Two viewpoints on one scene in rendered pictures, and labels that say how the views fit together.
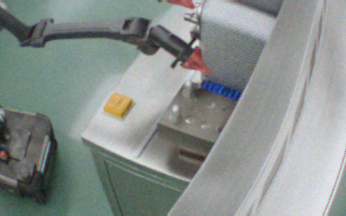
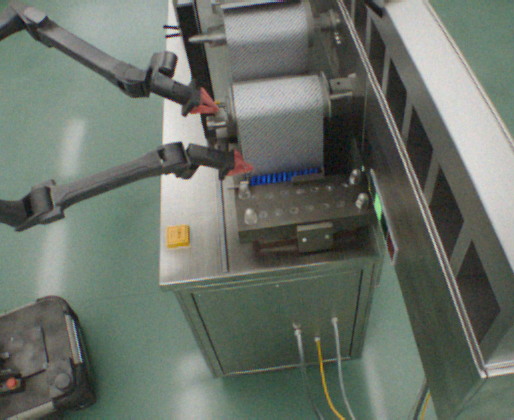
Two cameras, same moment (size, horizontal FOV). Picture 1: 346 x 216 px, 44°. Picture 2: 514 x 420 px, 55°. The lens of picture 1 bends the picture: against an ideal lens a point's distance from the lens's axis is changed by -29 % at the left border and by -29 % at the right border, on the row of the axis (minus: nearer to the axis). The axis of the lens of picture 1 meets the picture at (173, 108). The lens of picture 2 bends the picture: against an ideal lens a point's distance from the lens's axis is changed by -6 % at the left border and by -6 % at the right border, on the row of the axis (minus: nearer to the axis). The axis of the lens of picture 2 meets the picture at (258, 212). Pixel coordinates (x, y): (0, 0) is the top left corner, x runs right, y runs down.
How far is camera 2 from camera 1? 47 cm
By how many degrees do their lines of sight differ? 19
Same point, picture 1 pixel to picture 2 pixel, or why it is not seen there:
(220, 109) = (280, 194)
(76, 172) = (114, 331)
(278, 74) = (470, 120)
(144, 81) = (184, 205)
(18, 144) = (29, 352)
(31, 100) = (7, 292)
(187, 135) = (269, 228)
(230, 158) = (506, 206)
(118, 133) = (195, 260)
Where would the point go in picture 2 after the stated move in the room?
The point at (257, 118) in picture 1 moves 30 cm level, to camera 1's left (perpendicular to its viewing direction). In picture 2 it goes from (491, 165) to (331, 281)
